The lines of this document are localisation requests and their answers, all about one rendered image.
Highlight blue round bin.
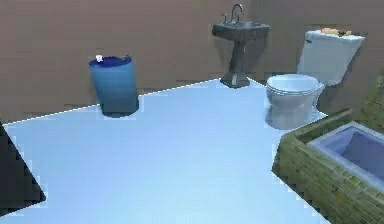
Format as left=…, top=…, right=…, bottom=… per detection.
left=88, top=54, right=140, bottom=118

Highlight grey curved faucet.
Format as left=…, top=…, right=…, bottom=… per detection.
left=221, top=3, right=245, bottom=26

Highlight white toilet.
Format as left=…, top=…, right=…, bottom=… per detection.
left=264, top=29, right=366, bottom=130

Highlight green tiled bathtub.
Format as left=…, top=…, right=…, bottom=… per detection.
left=271, top=74, right=384, bottom=224

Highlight orange brown objects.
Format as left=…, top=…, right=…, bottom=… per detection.
left=320, top=27, right=353, bottom=38

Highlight dark pedestal sink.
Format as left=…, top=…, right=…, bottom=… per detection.
left=211, top=20, right=272, bottom=89

